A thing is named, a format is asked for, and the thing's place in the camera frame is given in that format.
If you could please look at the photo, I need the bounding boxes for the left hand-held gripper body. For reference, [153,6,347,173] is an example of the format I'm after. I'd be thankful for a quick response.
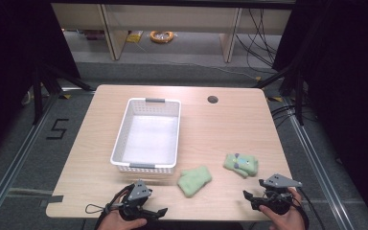
[118,179,153,222]

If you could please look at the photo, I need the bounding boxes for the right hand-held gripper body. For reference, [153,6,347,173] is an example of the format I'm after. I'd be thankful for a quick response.
[258,172,303,216]

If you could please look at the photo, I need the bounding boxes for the green sponge toy with white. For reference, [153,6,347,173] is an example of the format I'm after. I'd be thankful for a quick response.
[222,152,260,179]

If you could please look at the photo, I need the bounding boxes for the white plastic basket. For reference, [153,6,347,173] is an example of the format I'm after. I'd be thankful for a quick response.
[109,97,182,175]

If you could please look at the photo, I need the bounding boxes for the person's right hand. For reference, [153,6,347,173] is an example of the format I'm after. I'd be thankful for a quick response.
[258,187,307,230]

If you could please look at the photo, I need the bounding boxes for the person's left hand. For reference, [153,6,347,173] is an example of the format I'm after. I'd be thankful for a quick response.
[97,195,149,230]

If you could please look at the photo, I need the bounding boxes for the black metal stand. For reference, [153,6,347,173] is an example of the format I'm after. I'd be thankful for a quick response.
[252,59,305,127]
[31,62,96,127]

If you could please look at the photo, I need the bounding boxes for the black curtain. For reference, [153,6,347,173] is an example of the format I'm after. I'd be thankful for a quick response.
[0,0,81,164]
[271,0,368,230]

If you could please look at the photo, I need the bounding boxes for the yellow packet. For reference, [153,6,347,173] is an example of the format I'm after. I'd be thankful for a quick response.
[126,30,145,44]

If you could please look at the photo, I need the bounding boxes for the dark red box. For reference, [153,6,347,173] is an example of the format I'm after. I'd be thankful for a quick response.
[85,30,105,41]

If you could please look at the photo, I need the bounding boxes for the light wooden shelf unit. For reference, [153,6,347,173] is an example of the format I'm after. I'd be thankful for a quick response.
[51,3,293,63]

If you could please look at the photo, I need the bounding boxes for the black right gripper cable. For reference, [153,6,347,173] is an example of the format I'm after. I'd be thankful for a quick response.
[291,187,328,230]

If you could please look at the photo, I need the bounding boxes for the aluminium floor rail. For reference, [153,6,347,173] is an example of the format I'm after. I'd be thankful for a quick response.
[0,92,60,225]
[287,95,357,230]

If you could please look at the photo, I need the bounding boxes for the thin grey cord loop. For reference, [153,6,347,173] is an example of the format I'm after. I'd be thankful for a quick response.
[84,203,110,216]

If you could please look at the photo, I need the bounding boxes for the black floor cables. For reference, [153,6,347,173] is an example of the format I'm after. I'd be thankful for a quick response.
[269,103,318,129]

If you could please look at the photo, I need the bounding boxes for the thin white floor cable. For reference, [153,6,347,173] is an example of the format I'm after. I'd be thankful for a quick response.
[133,40,261,81]

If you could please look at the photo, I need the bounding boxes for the bundle of black cables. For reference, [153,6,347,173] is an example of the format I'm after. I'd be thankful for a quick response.
[234,8,280,71]

